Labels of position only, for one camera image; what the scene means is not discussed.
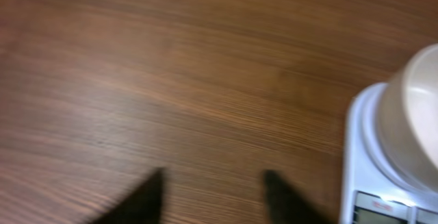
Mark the white digital kitchen scale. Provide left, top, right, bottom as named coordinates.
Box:
left=339, top=83, right=437, bottom=224

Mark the white bowl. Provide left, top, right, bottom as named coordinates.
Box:
left=376, top=44, right=437, bottom=192

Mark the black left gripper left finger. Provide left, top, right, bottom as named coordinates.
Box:
left=89, top=168, right=165, bottom=224

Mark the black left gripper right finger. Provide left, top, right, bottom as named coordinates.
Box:
left=263, top=170, right=331, bottom=224

